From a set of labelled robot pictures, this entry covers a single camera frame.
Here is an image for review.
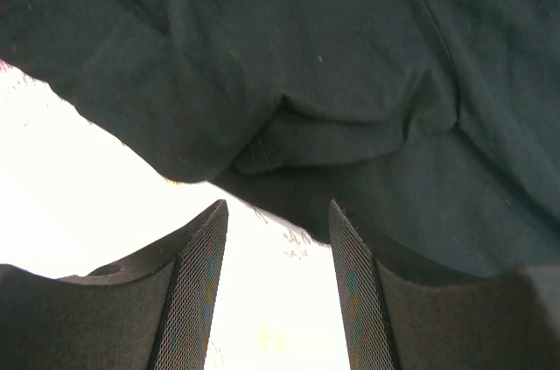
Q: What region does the floral patterned table mat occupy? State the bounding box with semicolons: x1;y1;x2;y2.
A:
1;65;349;369

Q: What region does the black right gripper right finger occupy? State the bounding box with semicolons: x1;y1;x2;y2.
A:
329;203;559;369

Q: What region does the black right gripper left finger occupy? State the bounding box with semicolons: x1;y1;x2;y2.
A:
1;200;228;370

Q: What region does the black t-shirt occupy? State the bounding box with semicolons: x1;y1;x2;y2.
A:
1;0;559;276

